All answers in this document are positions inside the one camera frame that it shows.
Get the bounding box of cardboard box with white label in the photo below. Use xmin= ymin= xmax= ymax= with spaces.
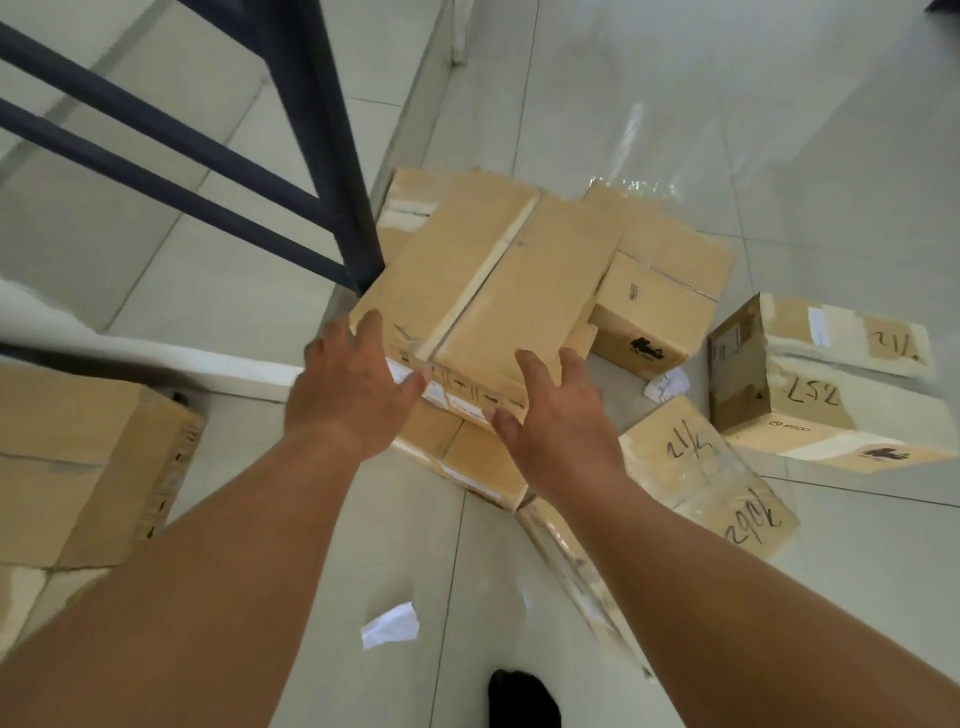
xmin=390 ymin=405 xmax=537 ymax=515

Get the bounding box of crumpled white paper scrap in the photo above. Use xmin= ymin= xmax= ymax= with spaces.
xmin=360 ymin=601 xmax=420 ymax=651
xmin=643 ymin=367 xmax=691 ymax=406

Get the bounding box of large plain cardboard box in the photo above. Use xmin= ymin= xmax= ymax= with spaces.
xmin=0 ymin=360 xmax=207 ymax=571

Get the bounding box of person's left forearm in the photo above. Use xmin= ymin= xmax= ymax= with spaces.
xmin=0 ymin=423 xmax=365 ymax=728

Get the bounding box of person's right forearm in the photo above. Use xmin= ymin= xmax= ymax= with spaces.
xmin=525 ymin=457 xmax=960 ymax=728

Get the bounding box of plastic-wrapped cardboard box with handwriting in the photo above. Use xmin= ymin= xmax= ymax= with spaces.
xmin=618 ymin=395 xmax=800 ymax=560

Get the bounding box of person's left hand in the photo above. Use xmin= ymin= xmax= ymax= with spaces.
xmin=285 ymin=309 xmax=431 ymax=464

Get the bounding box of person's black shoe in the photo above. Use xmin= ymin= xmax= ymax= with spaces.
xmin=487 ymin=669 xmax=562 ymax=728

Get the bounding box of large taped cardboard box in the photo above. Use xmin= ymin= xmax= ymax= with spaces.
xmin=349 ymin=176 xmax=625 ymax=432

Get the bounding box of cardboard box with white tape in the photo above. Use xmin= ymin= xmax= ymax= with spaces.
xmin=372 ymin=166 xmax=481 ymax=279

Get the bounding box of dark metal rack frame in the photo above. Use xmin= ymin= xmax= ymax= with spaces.
xmin=0 ymin=0 xmax=387 ymax=376

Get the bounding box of tilted cardboard box with handwriting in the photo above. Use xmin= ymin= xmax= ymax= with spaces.
xmin=707 ymin=291 xmax=960 ymax=475

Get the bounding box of flat plastic-wrapped cardboard box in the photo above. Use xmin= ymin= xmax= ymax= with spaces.
xmin=517 ymin=495 xmax=654 ymax=676

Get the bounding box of person's right hand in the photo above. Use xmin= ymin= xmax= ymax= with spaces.
xmin=489 ymin=346 xmax=633 ymax=498

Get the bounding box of cardboard box with black logo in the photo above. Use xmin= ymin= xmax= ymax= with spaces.
xmin=583 ymin=183 xmax=740 ymax=382

